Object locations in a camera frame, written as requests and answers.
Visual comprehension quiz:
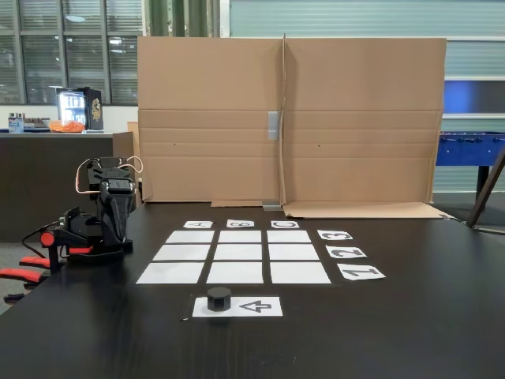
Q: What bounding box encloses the black octagonal token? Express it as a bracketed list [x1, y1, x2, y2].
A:
[206, 287, 234, 313]

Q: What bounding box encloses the white paper grid square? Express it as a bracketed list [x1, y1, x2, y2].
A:
[212, 243, 264, 261]
[268, 243, 320, 261]
[267, 230, 313, 244]
[217, 230, 263, 244]
[165, 230, 215, 244]
[152, 243, 211, 262]
[270, 261, 332, 285]
[205, 261, 264, 285]
[135, 261, 206, 285]

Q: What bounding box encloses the small brown cardboard panel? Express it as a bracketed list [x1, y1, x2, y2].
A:
[111, 121, 144, 211]

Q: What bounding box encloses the black orange bar clamp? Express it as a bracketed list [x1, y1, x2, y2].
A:
[0, 224, 95, 305]

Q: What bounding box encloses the dark brown counter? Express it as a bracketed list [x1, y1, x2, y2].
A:
[0, 131, 137, 244]

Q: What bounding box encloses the orange plastic bag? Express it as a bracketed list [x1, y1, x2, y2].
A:
[47, 119, 87, 133]

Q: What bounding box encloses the black lit mini fridge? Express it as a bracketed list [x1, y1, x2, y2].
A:
[55, 86, 105, 132]

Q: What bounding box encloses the large brown cardboard sheet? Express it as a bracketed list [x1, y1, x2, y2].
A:
[281, 33, 453, 220]
[137, 35, 286, 208]

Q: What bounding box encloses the blue white small box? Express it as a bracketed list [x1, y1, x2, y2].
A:
[8, 111, 26, 134]

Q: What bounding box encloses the white arrow paper sheet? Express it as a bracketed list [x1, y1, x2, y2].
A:
[192, 296, 284, 318]

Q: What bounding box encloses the long grey tape strip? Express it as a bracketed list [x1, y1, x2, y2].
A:
[267, 111, 281, 141]

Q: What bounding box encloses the paper label number 3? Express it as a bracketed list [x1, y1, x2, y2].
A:
[316, 229, 354, 241]

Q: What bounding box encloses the paper label number 2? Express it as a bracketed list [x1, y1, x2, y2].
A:
[325, 246, 368, 260]

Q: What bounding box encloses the paper label number 1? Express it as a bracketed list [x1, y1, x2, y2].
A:
[337, 265, 387, 282]

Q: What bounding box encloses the blue foosball table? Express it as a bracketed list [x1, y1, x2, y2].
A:
[435, 130, 505, 195]

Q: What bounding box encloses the dark slanted wooden leg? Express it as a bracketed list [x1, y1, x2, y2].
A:
[465, 146, 505, 235]

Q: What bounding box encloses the white red servo cable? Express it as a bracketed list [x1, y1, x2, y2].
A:
[74, 155, 144, 195]

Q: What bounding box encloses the black power cable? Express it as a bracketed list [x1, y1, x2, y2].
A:
[21, 223, 61, 254]

